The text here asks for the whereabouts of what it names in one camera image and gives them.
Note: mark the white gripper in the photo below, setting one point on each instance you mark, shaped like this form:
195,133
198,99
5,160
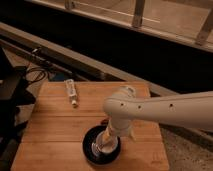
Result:
111,132

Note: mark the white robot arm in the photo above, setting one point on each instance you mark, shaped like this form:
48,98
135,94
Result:
193,110

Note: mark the white ceramic cup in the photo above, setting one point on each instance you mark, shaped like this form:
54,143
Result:
111,146

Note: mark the small red-brown object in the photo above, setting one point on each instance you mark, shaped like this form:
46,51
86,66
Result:
104,121

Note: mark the black saucer plate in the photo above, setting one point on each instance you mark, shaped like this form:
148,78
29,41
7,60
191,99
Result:
87,150

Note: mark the clear plastic bottle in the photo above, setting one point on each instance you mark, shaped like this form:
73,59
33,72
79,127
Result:
71,92

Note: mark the black equipment stand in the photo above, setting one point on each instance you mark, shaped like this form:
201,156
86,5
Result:
13,93

